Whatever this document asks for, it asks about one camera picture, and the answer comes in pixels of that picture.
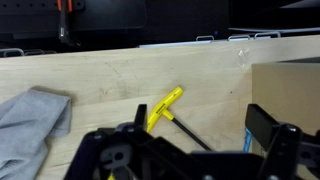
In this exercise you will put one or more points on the clear plastic scrap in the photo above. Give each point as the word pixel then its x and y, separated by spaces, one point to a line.
pixel 244 56

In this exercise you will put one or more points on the gray cloth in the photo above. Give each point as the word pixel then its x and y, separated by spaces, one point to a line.
pixel 30 126

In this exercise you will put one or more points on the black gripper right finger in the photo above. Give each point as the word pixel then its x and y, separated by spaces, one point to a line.
pixel 261 123

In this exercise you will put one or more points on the small blue item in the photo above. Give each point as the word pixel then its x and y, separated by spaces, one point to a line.
pixel 247 140

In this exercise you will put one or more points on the large cardboard box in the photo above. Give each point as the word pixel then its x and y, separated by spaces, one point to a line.
pixel 286 90

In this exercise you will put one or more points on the black orange bar clamp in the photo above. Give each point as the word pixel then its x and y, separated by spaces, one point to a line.
pixel 64 23

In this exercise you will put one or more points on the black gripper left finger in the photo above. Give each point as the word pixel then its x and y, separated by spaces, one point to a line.
pixel 141 116

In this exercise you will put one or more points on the black pegboard plate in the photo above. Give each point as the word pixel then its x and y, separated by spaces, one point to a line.
pixel 26 16

